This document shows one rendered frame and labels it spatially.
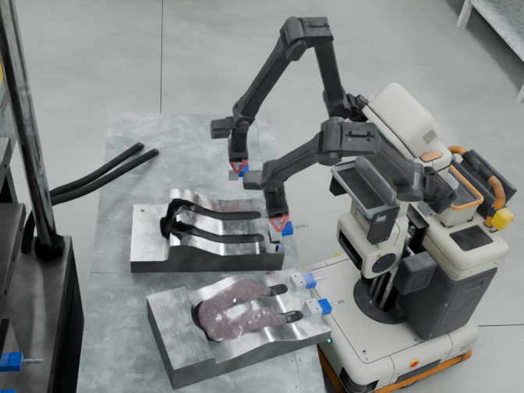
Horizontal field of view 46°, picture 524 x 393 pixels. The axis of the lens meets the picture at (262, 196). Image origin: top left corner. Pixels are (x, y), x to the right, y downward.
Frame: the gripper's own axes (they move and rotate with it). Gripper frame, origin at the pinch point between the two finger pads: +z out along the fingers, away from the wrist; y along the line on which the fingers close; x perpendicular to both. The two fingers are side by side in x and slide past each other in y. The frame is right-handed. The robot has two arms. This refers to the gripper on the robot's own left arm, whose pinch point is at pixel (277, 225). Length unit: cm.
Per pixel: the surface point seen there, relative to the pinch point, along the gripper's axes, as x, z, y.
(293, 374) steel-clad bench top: -3.3, 21.9, 43.8
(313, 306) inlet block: 6.0, 11.9, 27.3
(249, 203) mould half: -8.1, 1.1, -16.3
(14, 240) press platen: -77, -20, 16
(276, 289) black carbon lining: -4.0, 11.8, 17.8
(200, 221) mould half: -25.6, -2.5, -4.5
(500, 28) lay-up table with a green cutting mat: 216, 53, -285
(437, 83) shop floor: 154, 76, -250
